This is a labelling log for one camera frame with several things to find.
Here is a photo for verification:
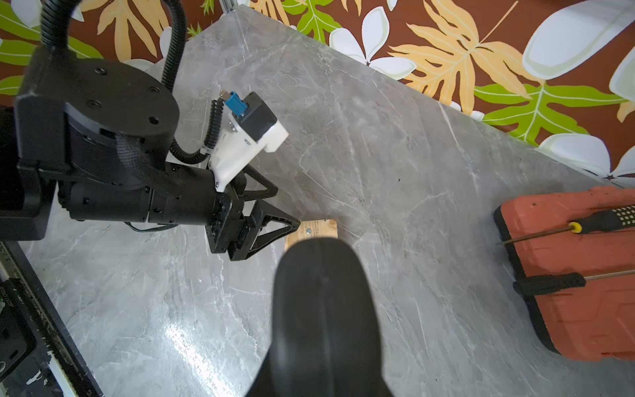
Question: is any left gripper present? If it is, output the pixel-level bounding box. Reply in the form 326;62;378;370
59;162;300;261

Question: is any wooden block with nails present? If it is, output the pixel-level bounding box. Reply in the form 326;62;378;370
284;219;338;251

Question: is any red black claw hammer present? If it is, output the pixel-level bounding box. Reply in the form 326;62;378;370
247;238;392;396

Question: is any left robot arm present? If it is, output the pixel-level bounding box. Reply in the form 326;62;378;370
1;1;299;261

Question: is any yellow black screwdriver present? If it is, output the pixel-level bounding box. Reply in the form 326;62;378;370
503;205;634;245

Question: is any red plastic tool case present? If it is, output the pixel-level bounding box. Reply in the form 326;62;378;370
493;187;634;362

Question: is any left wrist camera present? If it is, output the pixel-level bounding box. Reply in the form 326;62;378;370
208;91;289;193

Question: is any black handled screwdriver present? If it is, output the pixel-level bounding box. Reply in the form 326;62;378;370
513;270;634;296

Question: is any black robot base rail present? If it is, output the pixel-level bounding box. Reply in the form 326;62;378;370
1;242;104;396

